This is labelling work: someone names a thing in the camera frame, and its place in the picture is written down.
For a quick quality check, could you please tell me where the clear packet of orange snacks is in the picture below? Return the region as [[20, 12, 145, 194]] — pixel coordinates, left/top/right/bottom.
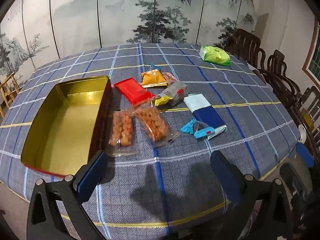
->
[[132, 105, 180, 148], [108, 110, 138, 155]]

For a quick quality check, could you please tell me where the orange snack packet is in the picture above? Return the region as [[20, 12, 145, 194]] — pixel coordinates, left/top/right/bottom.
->
[[141, 69, 167, 88]]

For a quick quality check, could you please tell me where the pink candy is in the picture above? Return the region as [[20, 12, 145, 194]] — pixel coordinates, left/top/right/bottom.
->
[[162, 72, 178, 85]]

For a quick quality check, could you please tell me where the grey clear snack packet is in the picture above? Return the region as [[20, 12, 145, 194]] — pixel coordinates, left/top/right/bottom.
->
[[160, 80, 188, 105]]

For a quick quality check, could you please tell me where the bamboo chair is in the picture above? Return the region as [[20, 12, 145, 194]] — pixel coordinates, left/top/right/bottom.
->
[[0, 72, 20, 118]]

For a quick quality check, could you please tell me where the green tissue pack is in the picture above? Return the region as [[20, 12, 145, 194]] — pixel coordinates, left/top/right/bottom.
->
[[199, 44, 231, 67]]

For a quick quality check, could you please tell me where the red snack packet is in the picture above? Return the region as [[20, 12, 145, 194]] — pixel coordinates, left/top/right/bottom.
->
[[114, 78, 155, 106]]

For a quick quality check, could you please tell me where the light blue snack packet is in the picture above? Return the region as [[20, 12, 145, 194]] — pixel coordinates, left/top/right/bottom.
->
[[180, 119, 216, 139]]

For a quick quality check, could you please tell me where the red and gold tin box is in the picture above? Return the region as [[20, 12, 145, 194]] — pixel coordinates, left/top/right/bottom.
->
[[20, 75, 113, 179]]

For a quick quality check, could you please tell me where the yellow snack packet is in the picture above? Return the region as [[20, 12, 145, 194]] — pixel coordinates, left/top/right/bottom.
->
[[154, 94, 173, 108]]

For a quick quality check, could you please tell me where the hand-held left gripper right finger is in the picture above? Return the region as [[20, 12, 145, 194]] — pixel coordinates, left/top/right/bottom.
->
[[210, 150, 294, 240]]

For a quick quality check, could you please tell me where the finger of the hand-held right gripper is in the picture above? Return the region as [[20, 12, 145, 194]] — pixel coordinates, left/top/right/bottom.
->
[[296, 144, 315, 168]]

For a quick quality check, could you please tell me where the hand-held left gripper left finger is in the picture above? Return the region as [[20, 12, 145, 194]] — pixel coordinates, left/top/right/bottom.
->
[[26, 150, 108, 240]]

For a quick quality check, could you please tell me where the blue and white snack packet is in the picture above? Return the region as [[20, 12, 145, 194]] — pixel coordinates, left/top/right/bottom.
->
[[184, 94, 228, 140]]

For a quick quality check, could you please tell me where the wooden window frame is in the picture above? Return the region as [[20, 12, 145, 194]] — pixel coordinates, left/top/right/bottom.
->
[[302, 20, 320, 83]]

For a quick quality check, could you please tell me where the blue plaid tablecloth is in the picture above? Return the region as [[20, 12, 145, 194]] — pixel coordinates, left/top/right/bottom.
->
[[0, 42, 302, 240]]

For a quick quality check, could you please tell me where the painted landscape folding screen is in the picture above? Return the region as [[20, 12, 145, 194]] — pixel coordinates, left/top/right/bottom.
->
[[0, 0, 263, 80]]

